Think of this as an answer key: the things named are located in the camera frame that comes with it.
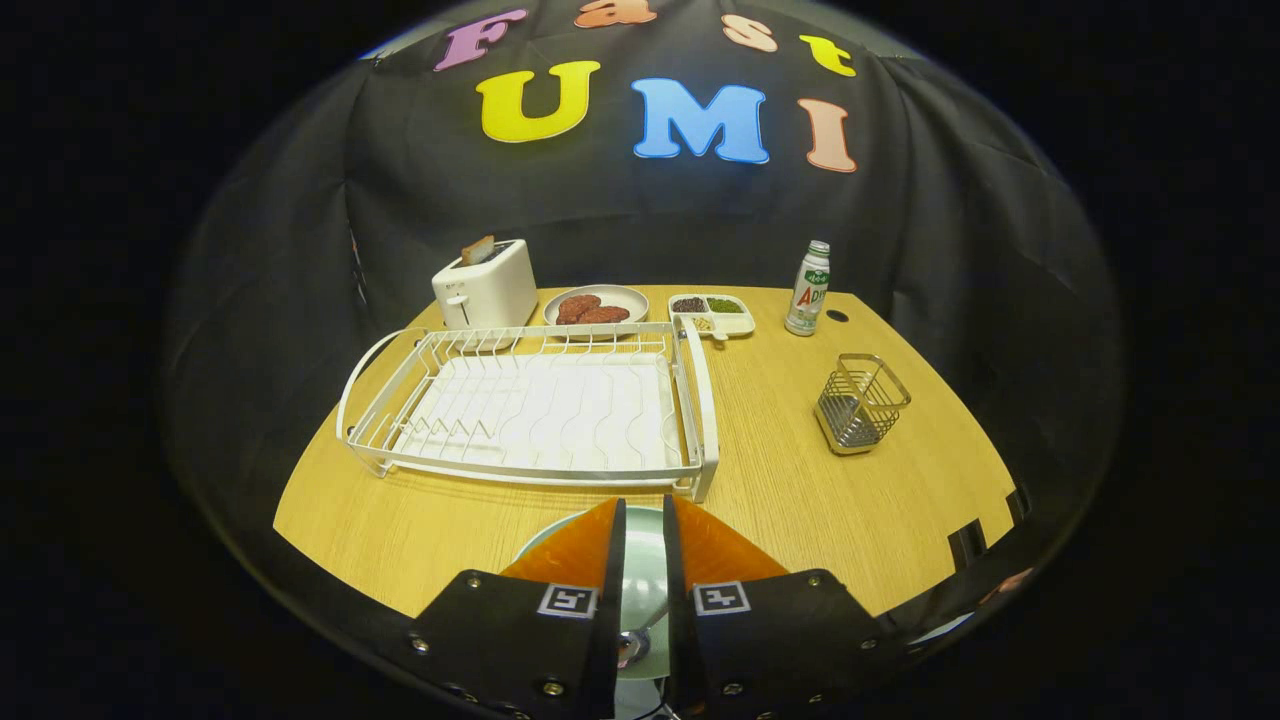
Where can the red meat piece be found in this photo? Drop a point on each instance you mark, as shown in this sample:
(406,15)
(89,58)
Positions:
(575,305)
(608,315)

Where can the round beige dish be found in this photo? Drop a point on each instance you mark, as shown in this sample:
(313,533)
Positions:
(625,296)

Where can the white dish rack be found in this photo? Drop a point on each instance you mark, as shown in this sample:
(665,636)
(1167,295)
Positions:
(540,410)

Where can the pale green plate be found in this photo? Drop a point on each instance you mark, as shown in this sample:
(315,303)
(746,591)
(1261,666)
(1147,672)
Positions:
(643,570)

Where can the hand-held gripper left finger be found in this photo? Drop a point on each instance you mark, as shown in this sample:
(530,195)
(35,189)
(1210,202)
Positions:
(540,640)

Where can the brown toast slice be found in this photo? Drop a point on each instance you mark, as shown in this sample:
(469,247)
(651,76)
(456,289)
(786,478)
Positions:
(477,250)

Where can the white divided bean tray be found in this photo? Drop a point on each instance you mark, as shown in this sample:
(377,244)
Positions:
(738,322)

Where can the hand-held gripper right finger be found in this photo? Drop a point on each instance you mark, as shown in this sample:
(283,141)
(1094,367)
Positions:
(760,650)

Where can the black backdrop cloth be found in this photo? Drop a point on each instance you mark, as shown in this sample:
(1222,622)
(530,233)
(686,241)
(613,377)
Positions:
(950,250)

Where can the white green label bottle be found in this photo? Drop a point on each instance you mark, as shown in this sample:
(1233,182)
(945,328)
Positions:
(808,290)

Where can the white toaster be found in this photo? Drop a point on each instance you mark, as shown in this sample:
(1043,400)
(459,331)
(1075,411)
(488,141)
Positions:
(490,290)

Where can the black table clamp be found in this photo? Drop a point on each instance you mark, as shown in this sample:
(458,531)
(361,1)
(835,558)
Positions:
(1017,502)
(967,545)

